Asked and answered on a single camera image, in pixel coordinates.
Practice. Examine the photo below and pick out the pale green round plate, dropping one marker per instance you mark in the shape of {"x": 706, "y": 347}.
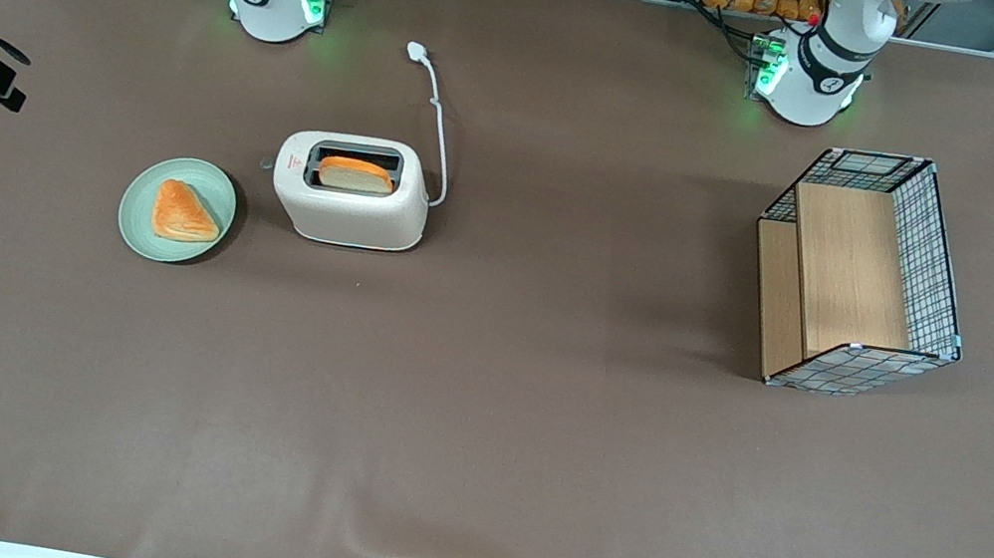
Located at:
{"x": 139, "y": 214}

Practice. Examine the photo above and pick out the toast bread slice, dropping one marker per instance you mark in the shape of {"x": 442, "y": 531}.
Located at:
{"x": 356, "y": 178}

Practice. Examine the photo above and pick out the triangular golden pastry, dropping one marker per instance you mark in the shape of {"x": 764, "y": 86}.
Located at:
{"x": 183, "y": 214}

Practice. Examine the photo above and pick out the wooden stepped shelf insert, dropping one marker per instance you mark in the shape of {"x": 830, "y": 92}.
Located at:
{"x": 852, "y": 268}

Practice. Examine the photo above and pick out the cream two-slot toaster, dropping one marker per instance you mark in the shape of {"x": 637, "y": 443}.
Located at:
{"x": 351, "y": 214}

